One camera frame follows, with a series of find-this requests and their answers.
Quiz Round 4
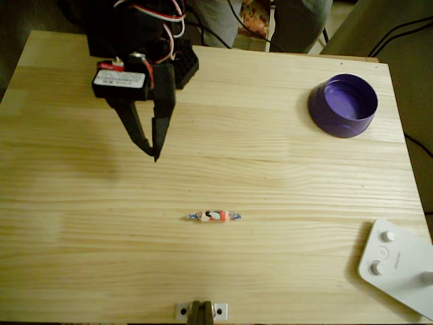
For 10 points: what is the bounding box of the white candy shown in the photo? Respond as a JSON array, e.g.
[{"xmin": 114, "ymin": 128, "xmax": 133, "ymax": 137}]
[{"xmin": 185, "ymin": 209, "xmax": 243, "ymax": 225}]

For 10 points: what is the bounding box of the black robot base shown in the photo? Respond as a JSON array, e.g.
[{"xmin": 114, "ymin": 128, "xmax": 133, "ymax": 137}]
[{"xmin": 174, "ymin": 37, "xmax": 200, "ymax": 91}]

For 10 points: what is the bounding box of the purple bowl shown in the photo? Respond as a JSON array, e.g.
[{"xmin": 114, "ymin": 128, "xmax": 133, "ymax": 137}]
[{"xmin": 307, "ymin": 73, "xmax": 379, "ymax": 139}]

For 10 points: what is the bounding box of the grey trouser leg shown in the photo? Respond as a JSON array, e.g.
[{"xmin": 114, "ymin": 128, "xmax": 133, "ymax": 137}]
[
  {"xmin": 272, "ymin": 0, "xmax": 334, "ymax": 54},
  {"xmin": 187, "ymin": 0, "xmax": 243, "ymax": 48}
]

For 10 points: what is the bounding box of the floral cushion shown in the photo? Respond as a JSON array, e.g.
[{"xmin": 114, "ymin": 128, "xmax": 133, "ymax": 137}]
[{"xmin": 236, "ymin": 0, "xmax": 271, "ymax": 51}]

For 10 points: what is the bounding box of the white lamp base with knobs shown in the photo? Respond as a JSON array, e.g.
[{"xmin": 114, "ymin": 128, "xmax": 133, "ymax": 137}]
[{"xmin": 357, "ymin": 218, "xmax": 433, "ymax": 322}]

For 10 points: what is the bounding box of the red white black servo wire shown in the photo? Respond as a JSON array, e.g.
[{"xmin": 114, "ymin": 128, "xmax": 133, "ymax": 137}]
[{"xmin": 158, "ymin": 0, "xmax": 187, "ymax": 64}]

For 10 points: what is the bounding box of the black cable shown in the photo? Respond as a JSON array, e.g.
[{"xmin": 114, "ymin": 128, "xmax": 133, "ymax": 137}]
[
  {"xmin": 367, "ymin": 15, "xmax": 433, "ymax": 56},
  {"xmin": 404, "ymin": 133, "xmax": 433, "ymax": 150},
  {"xmin": 184, "ymin": 20, "xmax": 233, "ymax": 49},
  {"xmin": 226, "ymin": 0, "xmax": 272, "ymax": 45},
  {"xmin": 370, "ymin": 25, "xmax": 433, "ymax": 58}
]

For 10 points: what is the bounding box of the black camera pole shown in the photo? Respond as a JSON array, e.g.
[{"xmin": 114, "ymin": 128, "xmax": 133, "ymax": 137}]
[{"xmin": 187, "ymin": 300, "xmax": 216, "ymax": 325}]

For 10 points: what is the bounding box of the silver metal bracket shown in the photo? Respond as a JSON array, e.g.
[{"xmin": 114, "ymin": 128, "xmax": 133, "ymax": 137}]
[{"xmin": 174, "ymin": 302, "xmax": 229, "ymax": 321}]

